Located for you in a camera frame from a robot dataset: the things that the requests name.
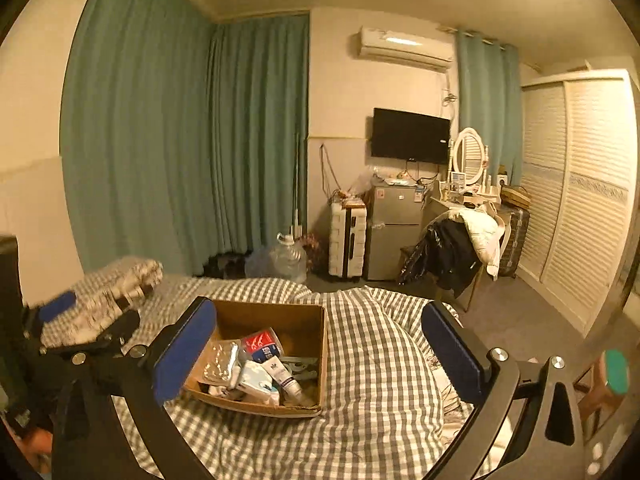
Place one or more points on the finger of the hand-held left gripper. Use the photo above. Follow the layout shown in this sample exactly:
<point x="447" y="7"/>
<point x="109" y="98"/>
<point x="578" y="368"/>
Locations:
<point x="115" y="327"/>
<point x="57" y="306"/>

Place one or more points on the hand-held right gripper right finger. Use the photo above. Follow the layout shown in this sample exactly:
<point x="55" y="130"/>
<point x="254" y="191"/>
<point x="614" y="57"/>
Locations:
<point x="452" y="355"/>

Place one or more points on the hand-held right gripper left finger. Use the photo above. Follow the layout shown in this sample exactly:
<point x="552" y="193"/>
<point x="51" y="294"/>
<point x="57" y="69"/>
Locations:
<point x="182" y="355"/>

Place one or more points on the crinkled silver white packet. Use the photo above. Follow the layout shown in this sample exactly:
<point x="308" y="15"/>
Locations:
<point x="220" y="362"/>

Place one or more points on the white sock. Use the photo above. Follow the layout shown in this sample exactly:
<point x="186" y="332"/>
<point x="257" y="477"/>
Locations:
<point x="222" y="390"/>

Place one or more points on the light blue patterned tissue pack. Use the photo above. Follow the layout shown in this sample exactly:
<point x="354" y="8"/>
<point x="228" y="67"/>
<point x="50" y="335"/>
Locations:
<point x="255" y="380"/>

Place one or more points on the red and blue packet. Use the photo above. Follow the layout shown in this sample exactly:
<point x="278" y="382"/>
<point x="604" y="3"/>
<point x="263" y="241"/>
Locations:
<point x="260" y="345"/>

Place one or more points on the brown cardboard box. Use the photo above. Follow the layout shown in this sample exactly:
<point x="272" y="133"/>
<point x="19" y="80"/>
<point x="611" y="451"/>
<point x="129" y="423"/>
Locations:
<point x="272" y="316"/>

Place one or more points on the white tube bottle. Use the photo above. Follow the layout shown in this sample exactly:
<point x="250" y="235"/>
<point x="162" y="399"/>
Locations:
<point x="280" y="375"/>

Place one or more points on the grey folding hanger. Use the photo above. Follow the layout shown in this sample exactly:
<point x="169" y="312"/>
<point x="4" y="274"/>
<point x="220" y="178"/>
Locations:
<point x="305" y="366"/>

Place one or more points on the person's left hand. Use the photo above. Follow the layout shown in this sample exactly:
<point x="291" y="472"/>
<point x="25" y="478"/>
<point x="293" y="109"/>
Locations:
<point x="40" y="444"/>

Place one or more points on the patterned pillow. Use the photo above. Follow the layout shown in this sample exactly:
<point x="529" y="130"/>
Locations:
<point x="110" y="285"/>

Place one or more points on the wooden chair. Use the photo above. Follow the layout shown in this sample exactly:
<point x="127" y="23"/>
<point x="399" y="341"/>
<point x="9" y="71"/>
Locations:
<point x="475" y="285"/>

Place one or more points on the grey checked blanket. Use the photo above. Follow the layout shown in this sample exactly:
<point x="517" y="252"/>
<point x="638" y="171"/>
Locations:
<point x="375" y="360"/>

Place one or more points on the black jacket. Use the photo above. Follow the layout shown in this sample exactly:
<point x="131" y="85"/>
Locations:
<point x="450" y="255"/>

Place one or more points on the white padded jacket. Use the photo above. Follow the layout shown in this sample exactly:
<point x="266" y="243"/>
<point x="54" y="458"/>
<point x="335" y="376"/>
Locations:
<point x="480" y="232"/>

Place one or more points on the dark checked suitcase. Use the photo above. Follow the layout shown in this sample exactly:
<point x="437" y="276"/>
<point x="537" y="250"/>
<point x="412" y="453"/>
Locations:
<point x="515" y="240"/>

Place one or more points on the silver fridge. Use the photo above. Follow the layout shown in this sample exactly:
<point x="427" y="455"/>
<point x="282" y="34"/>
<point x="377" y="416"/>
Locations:
<point x="392" y="230"/>

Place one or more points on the clear water jug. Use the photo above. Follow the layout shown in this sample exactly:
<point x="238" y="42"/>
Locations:
<point x="289" y="260"/>

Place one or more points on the white dressing table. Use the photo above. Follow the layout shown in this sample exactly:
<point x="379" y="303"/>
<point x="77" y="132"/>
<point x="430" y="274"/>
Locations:
<point x="440" y="207"/>

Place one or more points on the white suitcase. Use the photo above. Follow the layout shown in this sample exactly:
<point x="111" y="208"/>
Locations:
<point x="347" y="240"/>

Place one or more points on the wooden stool green seat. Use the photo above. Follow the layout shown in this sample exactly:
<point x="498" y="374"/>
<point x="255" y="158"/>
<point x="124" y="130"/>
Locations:
<point x="616" y="370"/>

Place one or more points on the dried flower bunch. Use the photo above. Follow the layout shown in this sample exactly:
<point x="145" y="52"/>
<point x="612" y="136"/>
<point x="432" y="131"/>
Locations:
<point x="310" y="247"/>

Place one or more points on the clear plastic bag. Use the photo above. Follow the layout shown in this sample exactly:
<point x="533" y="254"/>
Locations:
<point x="365" y="182"/>

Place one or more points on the white oval vanity mirror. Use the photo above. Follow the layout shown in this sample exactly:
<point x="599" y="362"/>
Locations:
<point x="469" y="152"/>

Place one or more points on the white louvred wardrobe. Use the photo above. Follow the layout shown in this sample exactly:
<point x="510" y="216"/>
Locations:
<point x="585" y="200"/>

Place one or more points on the white pole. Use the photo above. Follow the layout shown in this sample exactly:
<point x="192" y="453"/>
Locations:
<point x="298" y="185"/>

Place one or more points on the green grommet curtain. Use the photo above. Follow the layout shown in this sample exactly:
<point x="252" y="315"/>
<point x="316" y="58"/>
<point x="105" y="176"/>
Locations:
<point x="487" y="95"/>

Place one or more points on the white air conditioner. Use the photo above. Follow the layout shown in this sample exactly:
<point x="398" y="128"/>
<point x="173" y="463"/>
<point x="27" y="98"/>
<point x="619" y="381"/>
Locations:
<point x="405" y="47"/>

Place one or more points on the black wall television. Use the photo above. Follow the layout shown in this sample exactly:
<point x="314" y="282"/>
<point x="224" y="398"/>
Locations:
<point x="410" y="135"/>

